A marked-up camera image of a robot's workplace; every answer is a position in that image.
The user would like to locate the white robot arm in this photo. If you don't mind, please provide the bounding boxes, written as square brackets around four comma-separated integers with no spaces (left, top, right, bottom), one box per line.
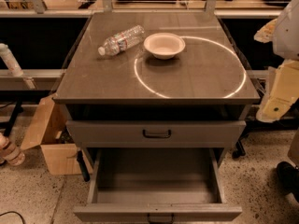
[254,0,299,122]

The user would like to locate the clear plastic water bottle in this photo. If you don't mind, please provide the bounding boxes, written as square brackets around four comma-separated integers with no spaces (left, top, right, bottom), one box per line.
[98,25,145,56]

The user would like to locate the grey top drawer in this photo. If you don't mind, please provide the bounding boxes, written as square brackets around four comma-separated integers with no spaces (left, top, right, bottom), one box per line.
[66,120,246,148]

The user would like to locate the grey drawer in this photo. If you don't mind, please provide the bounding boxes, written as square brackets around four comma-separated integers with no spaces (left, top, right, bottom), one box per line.
[66,120,246,148]
[74,148,242,224]

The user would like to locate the grey drawer cabinet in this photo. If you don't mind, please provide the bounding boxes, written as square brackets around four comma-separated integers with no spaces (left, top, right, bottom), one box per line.
[52,10,262,185]

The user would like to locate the bottle at left edge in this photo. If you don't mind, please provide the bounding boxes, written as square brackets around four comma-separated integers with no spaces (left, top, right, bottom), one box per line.
[0,133,25,166]

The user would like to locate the black cabinet caster wheel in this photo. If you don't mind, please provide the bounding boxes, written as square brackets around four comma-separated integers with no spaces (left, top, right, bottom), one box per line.
[232,140,246,159]

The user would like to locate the cardboard box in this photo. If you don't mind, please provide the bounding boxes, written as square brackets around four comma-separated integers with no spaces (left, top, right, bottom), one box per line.
[21,96,81,175]

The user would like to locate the white paper bowl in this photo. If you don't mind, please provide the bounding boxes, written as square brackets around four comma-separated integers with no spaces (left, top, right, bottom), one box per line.
[144,33,185,60]

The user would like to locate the black floor cable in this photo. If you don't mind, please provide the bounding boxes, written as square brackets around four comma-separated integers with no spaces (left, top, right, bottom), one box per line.
[0,211,27,224]

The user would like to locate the white tube at left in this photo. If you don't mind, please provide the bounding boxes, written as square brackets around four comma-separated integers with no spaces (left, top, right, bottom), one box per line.
[0,43,36,90]

